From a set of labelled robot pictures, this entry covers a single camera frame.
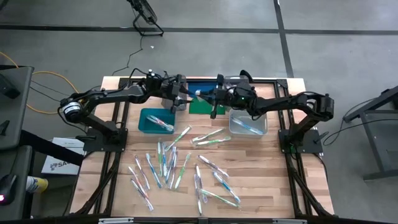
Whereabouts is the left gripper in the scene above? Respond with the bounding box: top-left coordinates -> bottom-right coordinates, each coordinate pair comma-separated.
166,74 -> 198,113

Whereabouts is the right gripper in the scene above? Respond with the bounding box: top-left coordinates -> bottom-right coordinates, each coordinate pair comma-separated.
199,73 -> 239,119

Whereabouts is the green toothbrush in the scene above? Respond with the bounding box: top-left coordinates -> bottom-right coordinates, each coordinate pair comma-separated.
195,136 -> 233,147
156,141 -> 164,177
174,152 -> 192,190
190,127 -> 226,144
200,188 -> 242,209
164,124 -> 193,152

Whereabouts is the orange toothbrush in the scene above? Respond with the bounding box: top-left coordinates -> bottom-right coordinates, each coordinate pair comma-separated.
148,115 -> 170,128
127,166 -> 149,200
146,114 -> 174,131

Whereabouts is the blue flat mat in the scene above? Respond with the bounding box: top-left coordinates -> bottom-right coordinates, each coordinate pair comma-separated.
187,82 -> 219,100

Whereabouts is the green flat mat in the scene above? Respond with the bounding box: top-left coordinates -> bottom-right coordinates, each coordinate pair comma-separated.
188,98 -> 227,115

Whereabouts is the clear smoky plastic bin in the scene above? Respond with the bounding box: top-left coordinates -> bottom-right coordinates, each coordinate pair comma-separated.
160,74 -> 188,110
223,75 -> 252,110

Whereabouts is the light grey plastic bin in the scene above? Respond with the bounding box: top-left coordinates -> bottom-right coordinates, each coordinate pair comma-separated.
228,108 -> 269,139

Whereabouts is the teal plastic bin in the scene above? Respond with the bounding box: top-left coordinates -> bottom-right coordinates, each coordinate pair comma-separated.
137,108 -> 177,135

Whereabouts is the purple wrapped toothbrush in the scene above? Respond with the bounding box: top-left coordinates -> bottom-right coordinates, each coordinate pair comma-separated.
197,154 -> 230,179
193,173 -> 203,217
129,178 -> 155,212
165,146 -> 177,184
195,164 -> 208,205
134,154 -> 151,191
169,152 -> 178,190

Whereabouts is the black floor fan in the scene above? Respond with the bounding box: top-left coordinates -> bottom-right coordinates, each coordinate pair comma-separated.
126,0 -> 165,37

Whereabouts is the white printed box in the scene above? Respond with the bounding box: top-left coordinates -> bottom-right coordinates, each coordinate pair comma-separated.
41,136 -> 86,175

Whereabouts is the black flat bar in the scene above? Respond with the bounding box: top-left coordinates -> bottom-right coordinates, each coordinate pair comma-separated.
20,129 -> 85,166

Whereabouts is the black metal desk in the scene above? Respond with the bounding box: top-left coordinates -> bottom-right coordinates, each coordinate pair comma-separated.
343,85 -> 398,182

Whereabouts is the grey cart top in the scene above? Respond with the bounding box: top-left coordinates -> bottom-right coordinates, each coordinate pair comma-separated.
0,145 -> 34,222
0,65 -> 35,151

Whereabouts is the white and yellow bottle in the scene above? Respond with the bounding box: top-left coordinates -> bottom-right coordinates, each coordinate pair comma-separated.
25,175 -> 50,194

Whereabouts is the black desktop device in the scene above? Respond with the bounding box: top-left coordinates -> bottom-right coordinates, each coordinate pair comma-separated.
0,73 -> 21,100

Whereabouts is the black computer mouse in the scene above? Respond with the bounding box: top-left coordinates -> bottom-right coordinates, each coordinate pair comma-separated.
0,173 -> 18,206

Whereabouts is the black floor cable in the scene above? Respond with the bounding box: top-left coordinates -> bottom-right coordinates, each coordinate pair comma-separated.
111,34 -> 144,77

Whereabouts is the yellow cable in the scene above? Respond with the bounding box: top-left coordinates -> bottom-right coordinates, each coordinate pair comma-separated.
0,51 -> 82,115

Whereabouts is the silver metal bracket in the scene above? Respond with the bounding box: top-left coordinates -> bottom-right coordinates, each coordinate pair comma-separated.
98,217 -> 134,224
272,218 -> 308,224

